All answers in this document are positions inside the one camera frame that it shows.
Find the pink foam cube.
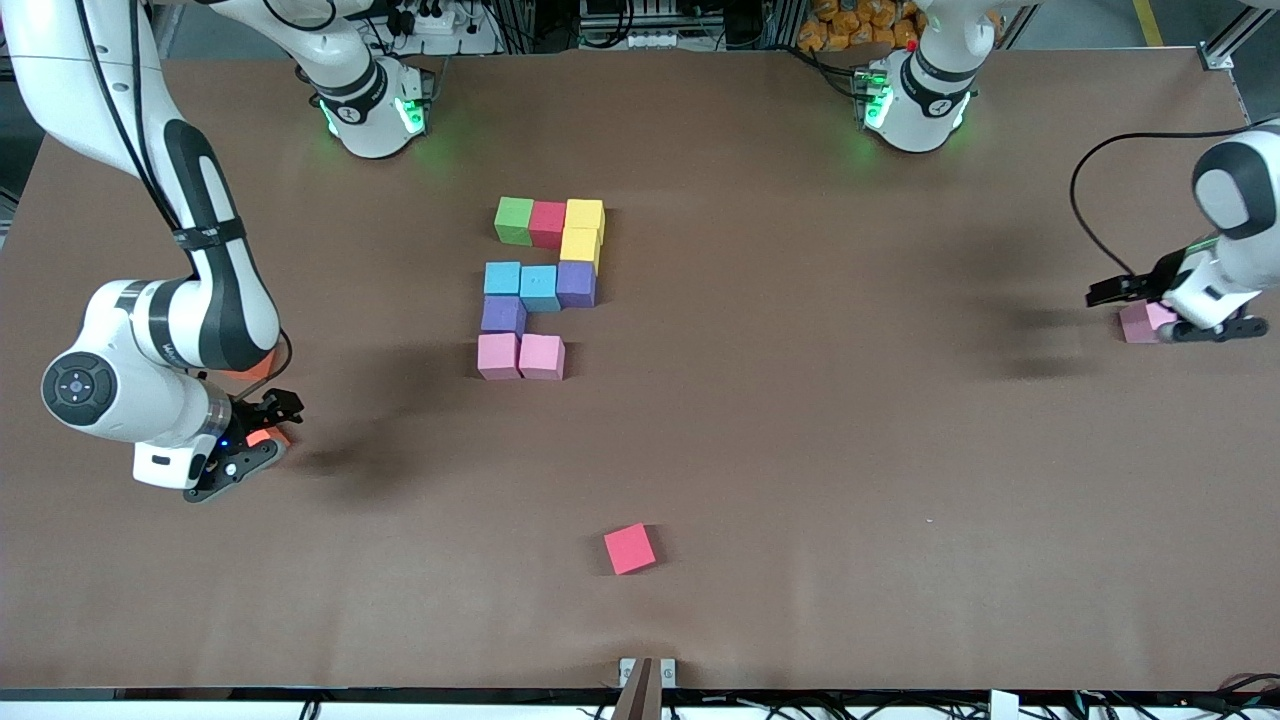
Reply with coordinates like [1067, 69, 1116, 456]
[1118, 300, 1181, 345]
[519, 334, 567, 382]
[477, 332, 522, 381]

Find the purple foam cube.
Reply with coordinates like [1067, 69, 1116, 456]
[480, 296, 528, 336]
[555, 261, 598, 309]

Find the green foam cube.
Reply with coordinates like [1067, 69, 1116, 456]
[494, 196, 537, 248]

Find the red foam cube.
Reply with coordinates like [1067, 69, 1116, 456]
[529, 201, 570, 250]
[603, 523, 658, 576]

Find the orange snack bag pile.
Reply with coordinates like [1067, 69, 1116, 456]
[797, 0, 926, 53]

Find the brown table cover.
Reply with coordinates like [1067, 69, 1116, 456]
[0, 48, 1280, 693]

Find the white power strip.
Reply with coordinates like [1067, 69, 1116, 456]
[372, 0, 501, 56]

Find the grey electronics rack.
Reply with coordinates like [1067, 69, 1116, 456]
[578, 0, 731, 51]

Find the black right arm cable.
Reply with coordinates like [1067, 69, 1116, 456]
[75, 0, 295, 386]

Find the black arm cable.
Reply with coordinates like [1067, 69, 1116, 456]
[1069, 126, 1280, 283]
[75, 0, 295, 386]

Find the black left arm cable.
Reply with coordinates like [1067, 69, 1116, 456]
[1069, 126, 1280, 283]

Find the aluminium frame post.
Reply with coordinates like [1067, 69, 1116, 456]
[1200, 0, 1280, 71]

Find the brown camera pole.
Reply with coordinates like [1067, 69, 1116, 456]
[610, 657, 666, 720]

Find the small metal bracket plate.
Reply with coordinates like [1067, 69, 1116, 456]
[618, 657, 678, 691]

